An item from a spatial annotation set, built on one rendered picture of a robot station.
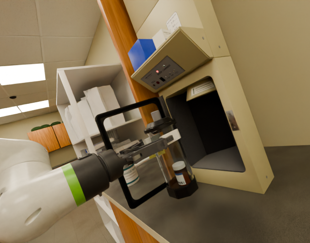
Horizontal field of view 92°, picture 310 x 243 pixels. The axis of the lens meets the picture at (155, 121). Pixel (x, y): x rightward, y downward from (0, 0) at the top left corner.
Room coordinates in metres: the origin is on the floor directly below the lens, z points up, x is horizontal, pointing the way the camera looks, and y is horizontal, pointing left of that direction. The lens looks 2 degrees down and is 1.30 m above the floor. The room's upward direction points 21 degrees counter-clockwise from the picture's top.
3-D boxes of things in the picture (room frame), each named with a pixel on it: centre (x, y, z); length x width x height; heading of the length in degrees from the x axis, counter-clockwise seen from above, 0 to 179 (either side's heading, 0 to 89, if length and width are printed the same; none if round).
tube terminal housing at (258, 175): (0.68, -0.26, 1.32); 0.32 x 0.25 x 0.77; 35
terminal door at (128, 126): (0.65, 0.08, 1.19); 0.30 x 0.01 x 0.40; 118
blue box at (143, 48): (0.64, -0.06, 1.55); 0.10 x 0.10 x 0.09; 35
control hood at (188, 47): (0.58, -0.11, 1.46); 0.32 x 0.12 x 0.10; 35
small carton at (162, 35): (0.54, -0.13, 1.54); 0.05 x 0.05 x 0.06; 43
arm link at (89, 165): (0.35, 0.18, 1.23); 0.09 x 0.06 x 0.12; 35
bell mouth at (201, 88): (0.65, -0.25, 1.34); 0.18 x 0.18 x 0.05
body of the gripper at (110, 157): (0.39, 0.12, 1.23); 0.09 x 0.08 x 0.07; 125
